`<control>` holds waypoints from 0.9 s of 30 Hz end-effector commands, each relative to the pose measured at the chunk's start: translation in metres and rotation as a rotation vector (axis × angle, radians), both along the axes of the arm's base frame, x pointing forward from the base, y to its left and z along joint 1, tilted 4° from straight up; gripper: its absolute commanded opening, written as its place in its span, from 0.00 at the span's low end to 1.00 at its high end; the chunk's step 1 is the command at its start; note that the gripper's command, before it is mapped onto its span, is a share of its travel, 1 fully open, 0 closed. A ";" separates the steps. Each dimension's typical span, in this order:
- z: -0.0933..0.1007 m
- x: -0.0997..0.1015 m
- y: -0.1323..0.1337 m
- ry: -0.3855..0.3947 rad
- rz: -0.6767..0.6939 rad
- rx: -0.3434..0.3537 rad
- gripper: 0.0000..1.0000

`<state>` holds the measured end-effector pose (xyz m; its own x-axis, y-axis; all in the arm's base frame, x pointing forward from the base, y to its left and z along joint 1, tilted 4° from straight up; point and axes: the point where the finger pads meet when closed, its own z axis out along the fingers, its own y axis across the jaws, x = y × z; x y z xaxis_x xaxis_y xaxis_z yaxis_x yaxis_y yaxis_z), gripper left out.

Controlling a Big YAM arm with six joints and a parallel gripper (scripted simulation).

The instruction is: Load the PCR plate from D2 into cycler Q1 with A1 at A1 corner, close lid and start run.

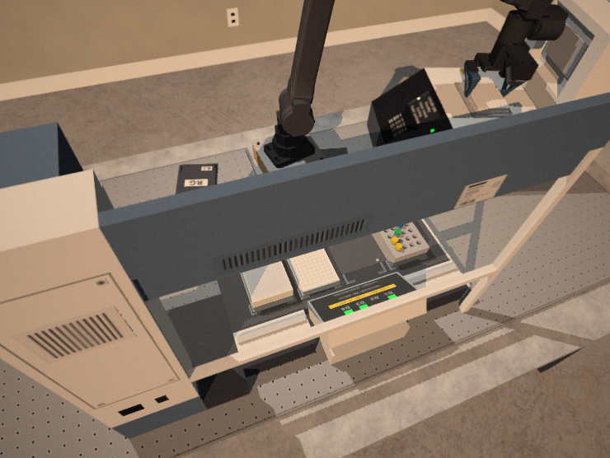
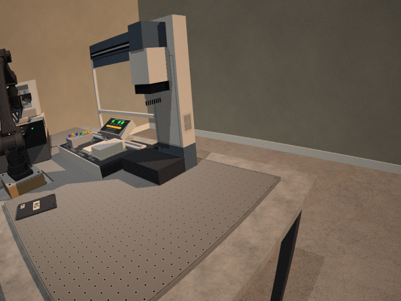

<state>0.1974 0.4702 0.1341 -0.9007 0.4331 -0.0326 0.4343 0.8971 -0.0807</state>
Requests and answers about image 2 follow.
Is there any beige benchtop instrument with black keypad panel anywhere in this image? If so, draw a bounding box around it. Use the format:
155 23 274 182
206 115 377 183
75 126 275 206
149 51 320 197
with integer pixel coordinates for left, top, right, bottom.
0 80 51 173

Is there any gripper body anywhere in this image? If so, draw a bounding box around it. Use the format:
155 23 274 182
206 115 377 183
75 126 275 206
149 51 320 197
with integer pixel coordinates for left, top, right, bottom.
9 95 23 111

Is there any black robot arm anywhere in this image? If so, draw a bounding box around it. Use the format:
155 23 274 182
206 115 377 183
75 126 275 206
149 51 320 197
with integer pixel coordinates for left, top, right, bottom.
0 49 33 181

